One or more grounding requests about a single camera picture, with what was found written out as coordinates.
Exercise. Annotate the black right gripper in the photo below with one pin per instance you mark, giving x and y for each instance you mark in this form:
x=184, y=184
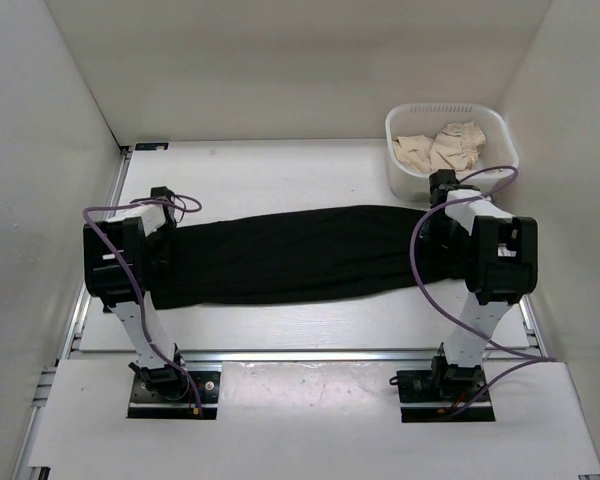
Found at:
x=428, y=238

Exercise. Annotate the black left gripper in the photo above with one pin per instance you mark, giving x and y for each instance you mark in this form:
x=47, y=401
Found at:
x=161, y=257

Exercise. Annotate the black trousers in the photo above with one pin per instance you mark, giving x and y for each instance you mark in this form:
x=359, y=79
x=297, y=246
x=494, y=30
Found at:
x=297, y=257

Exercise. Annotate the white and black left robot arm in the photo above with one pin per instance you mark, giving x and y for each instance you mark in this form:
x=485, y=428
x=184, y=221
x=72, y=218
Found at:
x=121, y=247

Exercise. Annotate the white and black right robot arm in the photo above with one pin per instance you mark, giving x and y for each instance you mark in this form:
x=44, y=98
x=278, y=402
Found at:
x=499, y=256

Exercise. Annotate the beige trousers in basket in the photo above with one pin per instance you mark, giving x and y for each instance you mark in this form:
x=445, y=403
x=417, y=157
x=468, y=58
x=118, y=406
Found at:
x=457, y=147

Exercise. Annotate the white plastic laundry basket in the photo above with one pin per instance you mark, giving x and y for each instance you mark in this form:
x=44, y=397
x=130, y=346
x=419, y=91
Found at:
x=429, y=119

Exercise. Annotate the black corner label sticker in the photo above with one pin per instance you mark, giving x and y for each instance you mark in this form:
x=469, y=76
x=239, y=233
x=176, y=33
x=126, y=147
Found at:
x=151, y=146

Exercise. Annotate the white front cover board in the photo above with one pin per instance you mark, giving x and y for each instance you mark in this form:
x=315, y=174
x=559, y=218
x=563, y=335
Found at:
x=325, y=421

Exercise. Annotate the aluminium front frame rail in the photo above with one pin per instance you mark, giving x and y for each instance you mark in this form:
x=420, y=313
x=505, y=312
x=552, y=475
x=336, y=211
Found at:
x=259, y=356

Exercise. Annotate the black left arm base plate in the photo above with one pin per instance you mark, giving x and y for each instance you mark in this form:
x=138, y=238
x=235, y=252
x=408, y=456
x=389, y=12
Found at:
x=205, y=392

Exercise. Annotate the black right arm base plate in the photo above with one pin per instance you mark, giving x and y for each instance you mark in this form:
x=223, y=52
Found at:
x=422, y=401

